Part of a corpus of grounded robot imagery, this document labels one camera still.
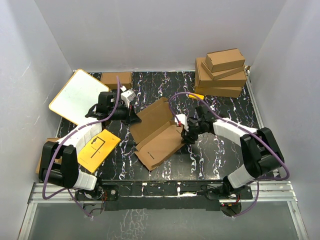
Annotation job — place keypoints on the white board with wooden frame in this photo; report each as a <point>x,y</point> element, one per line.
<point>77,96</point>

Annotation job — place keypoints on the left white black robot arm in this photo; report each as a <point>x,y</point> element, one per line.
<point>67,175</point>

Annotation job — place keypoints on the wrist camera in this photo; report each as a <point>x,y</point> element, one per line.
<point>127,96</point>
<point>181,121</point>

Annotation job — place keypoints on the yellow card with black drawing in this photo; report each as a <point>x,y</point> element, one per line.
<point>97,149</point>

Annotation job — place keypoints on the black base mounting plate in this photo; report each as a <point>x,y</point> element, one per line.
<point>115,195</point>

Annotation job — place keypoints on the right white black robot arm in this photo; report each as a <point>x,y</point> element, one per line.
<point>260,151</point>

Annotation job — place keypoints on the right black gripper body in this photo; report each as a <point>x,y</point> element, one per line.
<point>197,128</point>

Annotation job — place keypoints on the top small stacked cardboard box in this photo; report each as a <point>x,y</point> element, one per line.
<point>224,60</point>

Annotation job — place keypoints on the small yellow block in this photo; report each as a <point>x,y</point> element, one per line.
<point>196,96</point>

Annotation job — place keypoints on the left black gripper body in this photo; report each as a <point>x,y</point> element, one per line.
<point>120,114</point>

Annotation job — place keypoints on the large stacked cardboard box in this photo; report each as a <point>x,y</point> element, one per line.
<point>203,80</point>

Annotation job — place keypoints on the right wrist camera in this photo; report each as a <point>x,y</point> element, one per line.
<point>181,121</point>

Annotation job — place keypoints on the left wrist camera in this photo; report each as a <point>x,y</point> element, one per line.
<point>127,96</point>

